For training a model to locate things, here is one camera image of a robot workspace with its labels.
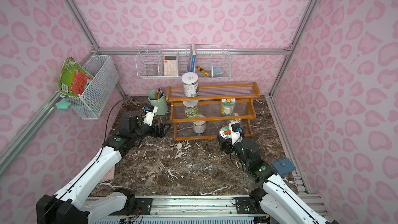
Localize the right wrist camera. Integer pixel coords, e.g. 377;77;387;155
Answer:
229;122;242;145

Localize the pink calculator in basket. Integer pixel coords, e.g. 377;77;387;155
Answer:
163;55;178;77

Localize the tall white tin jar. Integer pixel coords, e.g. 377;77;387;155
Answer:
181;72;199;97

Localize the yellow utility knife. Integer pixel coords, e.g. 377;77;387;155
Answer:
197;66;210;76

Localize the pink calculator on table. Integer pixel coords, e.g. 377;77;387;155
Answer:
100;166;115;183

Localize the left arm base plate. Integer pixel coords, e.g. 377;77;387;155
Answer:
125;198;153;216

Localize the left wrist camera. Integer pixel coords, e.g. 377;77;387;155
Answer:
143;105;158;126

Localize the blue book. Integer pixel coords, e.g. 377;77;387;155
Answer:
187;44;197;72

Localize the aluminium front rail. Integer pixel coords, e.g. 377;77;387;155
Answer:
98;196;277;224

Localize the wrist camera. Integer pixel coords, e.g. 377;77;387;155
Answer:
229;122;242;145
143;105;158;126

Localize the mint green pencil cup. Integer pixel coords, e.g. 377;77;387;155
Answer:
147;89;169;116

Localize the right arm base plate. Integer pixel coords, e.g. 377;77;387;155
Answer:
231;197;258;214

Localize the white wire wall basket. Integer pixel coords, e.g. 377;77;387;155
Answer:
135;44;232;79

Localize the mint star-shaped toy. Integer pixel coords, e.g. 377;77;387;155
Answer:
56;98;71;110

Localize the strawberry lid seed jar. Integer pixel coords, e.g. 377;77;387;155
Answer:
219;126;231;140

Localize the pencils bundle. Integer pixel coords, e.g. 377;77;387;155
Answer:
155;88;164;100

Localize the clear tape roll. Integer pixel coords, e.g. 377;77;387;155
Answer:
145;66;159;76

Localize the white lid green label jar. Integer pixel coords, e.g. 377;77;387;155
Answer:
182;100;199;118

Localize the white mesh side basket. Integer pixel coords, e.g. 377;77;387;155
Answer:
65;55;119;120

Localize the green red snack bag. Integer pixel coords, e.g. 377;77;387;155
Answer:
58;57;94;96

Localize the orange wooden three-tier shelf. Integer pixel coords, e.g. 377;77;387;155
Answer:
166;83;261;141

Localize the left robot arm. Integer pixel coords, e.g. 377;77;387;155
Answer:
36;106;171;224

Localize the blue wallet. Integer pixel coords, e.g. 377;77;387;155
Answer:
272;157;296;176

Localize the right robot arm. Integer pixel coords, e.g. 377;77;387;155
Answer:
217;135;330;224

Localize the small white lid jar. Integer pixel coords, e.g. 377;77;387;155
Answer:
192;121;206;134

